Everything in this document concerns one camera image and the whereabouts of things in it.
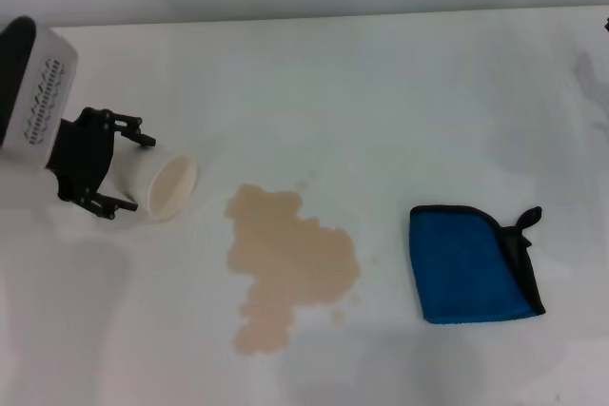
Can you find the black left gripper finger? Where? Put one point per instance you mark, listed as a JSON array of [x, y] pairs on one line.
[[131, 128], [111, 206]]

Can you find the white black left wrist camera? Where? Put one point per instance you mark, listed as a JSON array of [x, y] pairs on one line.
[[33, 92]]

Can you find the white paper cup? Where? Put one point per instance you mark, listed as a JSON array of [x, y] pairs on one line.
[[152, 178]]

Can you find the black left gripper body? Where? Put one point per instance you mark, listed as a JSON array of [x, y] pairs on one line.
[[83, 151]]

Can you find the brown liquid stain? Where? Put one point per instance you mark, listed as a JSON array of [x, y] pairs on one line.
[[290, 254]]

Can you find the blue rag with black edging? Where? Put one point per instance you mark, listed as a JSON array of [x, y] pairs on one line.
[[461, 263]]

